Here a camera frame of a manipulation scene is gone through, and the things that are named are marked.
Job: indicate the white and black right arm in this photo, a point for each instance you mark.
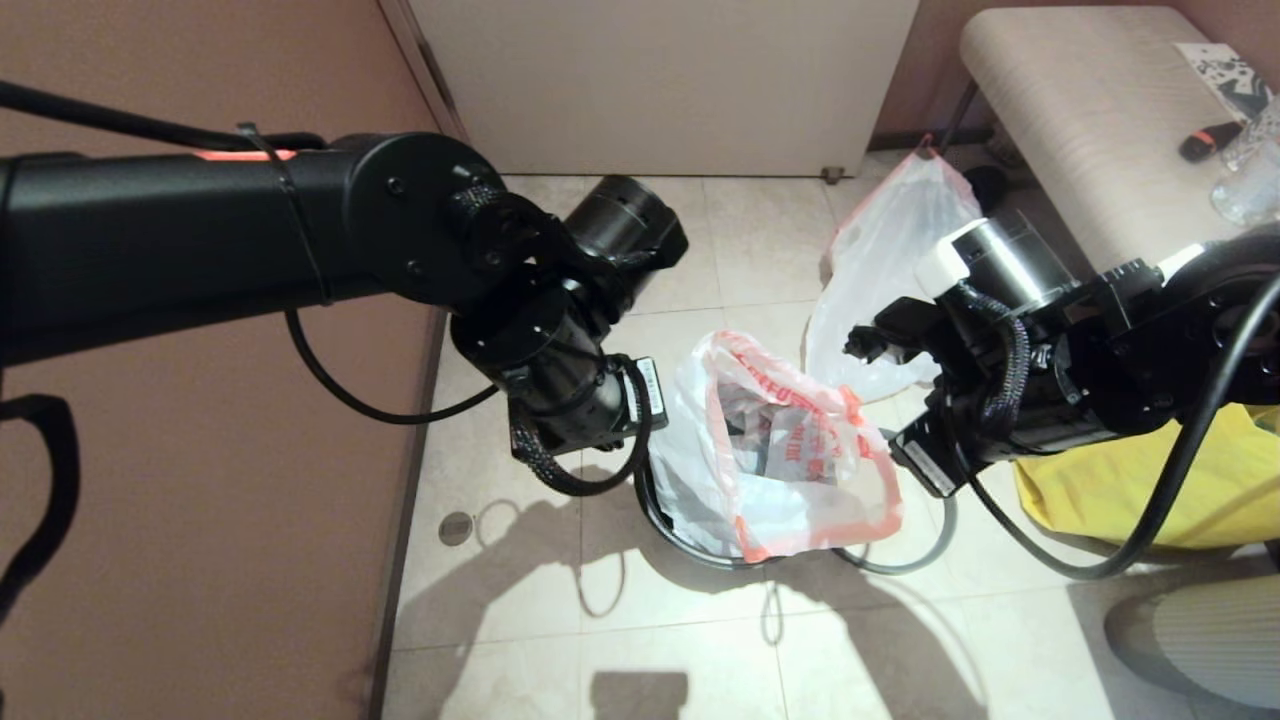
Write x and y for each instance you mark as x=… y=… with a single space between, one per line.
x=1150 y=340

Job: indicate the black and white brochure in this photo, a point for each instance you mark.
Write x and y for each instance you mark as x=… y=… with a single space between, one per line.
x=1232 y=75

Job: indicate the white door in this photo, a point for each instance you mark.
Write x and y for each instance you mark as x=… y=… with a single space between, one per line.
x=660 y=90

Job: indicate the black slipper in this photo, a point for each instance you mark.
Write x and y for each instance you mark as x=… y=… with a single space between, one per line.
x=990 y=188

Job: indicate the small silver wrist camera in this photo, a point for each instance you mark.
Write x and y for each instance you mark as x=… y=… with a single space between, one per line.
x=925 y=465
x=650 y=392

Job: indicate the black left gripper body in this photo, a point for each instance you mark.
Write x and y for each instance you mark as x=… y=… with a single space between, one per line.
x=570 y=415

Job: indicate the yellow bag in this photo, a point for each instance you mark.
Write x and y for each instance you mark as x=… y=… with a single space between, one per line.
x=1100 y=500

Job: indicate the grey ribbed rounded object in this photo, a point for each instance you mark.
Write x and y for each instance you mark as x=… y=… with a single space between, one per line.
x=1190 y=650

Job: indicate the black and orange remote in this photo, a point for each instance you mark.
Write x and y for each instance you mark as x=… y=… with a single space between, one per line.
x=1212 y=142

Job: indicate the beige door frame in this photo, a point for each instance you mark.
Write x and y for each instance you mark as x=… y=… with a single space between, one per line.
x=420 y=60

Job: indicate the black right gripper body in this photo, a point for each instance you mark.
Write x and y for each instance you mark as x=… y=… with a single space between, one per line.
x=1020 y=420

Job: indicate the beige bench with metal legs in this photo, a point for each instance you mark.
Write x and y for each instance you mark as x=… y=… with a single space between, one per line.
x=1080 y=120

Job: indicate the black trash bin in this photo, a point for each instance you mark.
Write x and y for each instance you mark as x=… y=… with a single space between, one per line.
x=660 y=525

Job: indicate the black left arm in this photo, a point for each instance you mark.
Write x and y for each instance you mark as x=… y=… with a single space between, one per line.
x=200 y=240

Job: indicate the translucent white trash bag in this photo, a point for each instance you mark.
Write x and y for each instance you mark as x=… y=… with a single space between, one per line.
x=700 y=460

